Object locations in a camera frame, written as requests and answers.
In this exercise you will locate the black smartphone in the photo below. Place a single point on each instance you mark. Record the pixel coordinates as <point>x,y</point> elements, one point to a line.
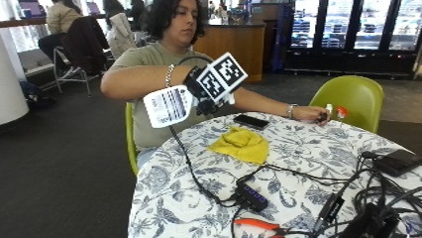
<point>251,121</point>

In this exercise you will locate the metal chair with dark jacket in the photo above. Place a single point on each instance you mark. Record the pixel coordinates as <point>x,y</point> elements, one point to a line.
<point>83,46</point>

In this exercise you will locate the yellow cloth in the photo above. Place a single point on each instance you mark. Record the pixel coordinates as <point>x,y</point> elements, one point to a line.
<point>242,145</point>

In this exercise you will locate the small orange and white tag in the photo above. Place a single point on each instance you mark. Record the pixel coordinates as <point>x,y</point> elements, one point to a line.
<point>342,112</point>

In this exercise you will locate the person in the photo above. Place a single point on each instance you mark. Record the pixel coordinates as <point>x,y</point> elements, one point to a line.
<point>154,66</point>
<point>59,20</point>

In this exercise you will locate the silver wristwatch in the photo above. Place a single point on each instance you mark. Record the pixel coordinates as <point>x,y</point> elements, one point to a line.
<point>291,111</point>

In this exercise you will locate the white bottle with striped label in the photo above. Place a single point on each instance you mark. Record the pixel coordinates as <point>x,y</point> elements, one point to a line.
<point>170,106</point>

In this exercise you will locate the dark bag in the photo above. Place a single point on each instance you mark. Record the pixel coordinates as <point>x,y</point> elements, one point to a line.
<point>38,95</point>

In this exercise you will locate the black usb hub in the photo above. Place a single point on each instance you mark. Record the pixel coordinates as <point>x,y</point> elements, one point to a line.
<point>252,197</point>

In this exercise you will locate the green plastic chair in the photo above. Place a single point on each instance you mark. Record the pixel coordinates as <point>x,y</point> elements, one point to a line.
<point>131,145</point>
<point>352,95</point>

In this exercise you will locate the flat black box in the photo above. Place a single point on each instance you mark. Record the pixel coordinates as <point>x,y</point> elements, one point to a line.
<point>398,162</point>

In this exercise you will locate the chair with beige jacket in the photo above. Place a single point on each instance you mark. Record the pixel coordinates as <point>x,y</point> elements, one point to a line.
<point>119,36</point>

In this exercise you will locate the blue floral tablecloth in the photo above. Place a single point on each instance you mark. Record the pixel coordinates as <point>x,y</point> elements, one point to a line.
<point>185,198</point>

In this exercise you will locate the wooden counter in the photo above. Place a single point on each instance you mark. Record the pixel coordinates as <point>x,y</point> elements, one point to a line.
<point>238,46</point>

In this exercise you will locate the white round column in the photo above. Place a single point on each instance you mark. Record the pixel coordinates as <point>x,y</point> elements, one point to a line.
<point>11,86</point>

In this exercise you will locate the glass door refrigerators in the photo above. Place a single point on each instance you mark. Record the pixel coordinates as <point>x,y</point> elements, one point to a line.
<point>352,36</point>

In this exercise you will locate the small black and white object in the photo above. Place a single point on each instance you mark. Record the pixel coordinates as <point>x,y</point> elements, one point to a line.
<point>328,108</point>

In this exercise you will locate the white marker cube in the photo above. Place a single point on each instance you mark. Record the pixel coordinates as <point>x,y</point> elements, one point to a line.
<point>222,76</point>

